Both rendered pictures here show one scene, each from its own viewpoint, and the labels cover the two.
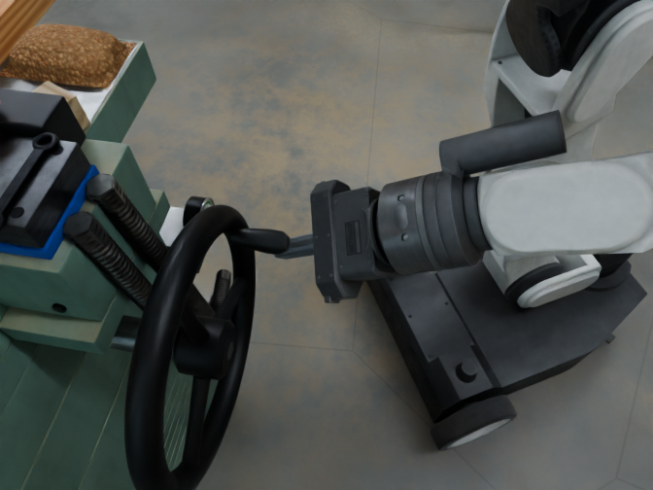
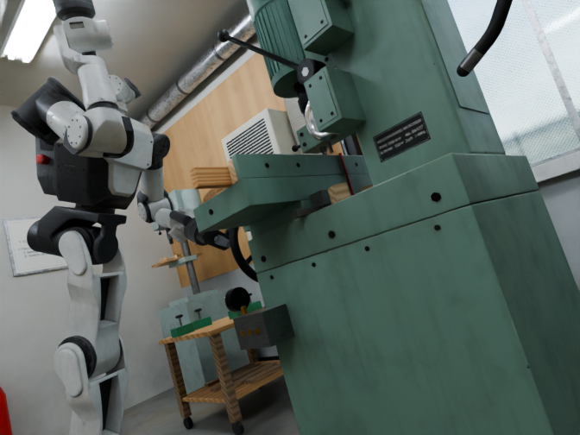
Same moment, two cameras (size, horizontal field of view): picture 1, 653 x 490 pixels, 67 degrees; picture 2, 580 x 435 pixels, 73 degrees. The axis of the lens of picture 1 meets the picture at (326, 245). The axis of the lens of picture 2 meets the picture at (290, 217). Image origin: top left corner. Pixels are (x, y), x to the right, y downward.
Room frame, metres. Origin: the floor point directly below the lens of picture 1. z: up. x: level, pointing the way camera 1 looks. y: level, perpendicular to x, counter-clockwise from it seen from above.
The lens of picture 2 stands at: (1.20, 0.95, 0.68)
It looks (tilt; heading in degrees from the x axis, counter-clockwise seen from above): 8 degrees up; 215
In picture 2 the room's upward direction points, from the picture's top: 16 degrees counter-clockwise
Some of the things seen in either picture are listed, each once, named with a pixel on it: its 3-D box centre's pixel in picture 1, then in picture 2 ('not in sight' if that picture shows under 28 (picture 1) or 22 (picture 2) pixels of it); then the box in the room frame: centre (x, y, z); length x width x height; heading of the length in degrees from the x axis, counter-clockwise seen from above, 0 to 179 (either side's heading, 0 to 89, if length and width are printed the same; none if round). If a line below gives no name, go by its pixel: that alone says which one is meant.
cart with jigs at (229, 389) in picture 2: not in sight; (237, 354); (-0.48, -0.86, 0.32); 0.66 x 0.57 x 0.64; 172
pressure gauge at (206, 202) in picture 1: (198, 219); (239, 302); (0.46, 0.21, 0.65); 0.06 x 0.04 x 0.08; 170
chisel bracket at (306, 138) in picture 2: not in sight; (324, 135); (0.25, 0.48, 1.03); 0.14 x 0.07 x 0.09; 80
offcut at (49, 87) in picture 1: (55, 112); not in sight; (0.41, 0.29, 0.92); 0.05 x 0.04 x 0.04; 57
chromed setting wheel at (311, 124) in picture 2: not in sight; (325, 114); (0.39, 0.56, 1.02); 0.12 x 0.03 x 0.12; 80
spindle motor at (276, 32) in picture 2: not in sight; (287, 36); (0.24, 0.46, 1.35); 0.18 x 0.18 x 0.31
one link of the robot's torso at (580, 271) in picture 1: (537, 258); not in sight; (0.62, -0.51, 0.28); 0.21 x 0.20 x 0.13; 110
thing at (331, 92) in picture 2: not in sight; (334, 101); (0.43, 0.61, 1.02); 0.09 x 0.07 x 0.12; 170
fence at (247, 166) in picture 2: not in sight; (327, 166); (0.30, 0.49, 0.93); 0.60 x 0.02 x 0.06; 170
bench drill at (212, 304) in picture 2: not in sight; (196, 287); (-0.90, -1.59, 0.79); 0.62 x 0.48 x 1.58; 83
